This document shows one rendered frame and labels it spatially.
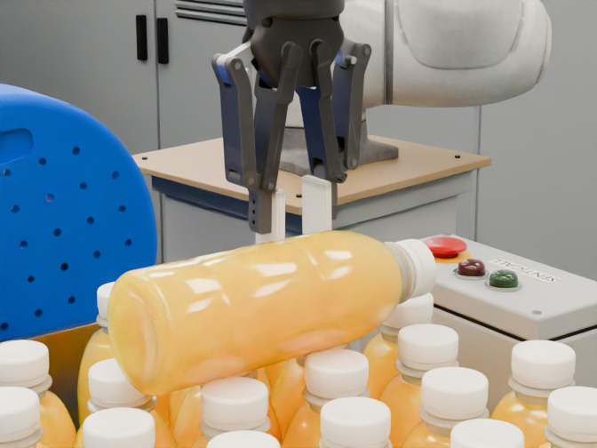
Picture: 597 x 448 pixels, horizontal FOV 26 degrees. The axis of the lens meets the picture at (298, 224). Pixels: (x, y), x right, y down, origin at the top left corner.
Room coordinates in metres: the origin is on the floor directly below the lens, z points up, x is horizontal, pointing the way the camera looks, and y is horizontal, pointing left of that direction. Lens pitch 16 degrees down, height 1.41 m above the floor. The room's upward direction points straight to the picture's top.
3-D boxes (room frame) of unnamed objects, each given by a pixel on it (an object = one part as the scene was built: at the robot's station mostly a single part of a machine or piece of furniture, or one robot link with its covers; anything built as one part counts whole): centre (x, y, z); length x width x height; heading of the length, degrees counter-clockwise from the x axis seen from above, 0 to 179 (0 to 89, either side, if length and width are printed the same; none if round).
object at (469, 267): (0.96, -0.13, 1.11); 0.02 x 0.02 x 0.01
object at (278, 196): (0.95, 0.02, 1.14); 0.03 x 0.01 x 0.07; 37
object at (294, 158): (1.78, 0.00, 1.04); 0.22 x 0.18 x 0.06; 44
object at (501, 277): (0.93, -0.16, 1.11); 0.02 x 0.02 x 0.01
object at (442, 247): (1.01, -0.12, 1.11); 0.04 x 0.04 x 0.01
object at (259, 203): (0.94, 0.04, 1.17); 0.03 x 0.01 x 0.05; 127
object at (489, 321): (0.97, -0.15, 1.05); 0.20 x 0.10 x 0.10; 37
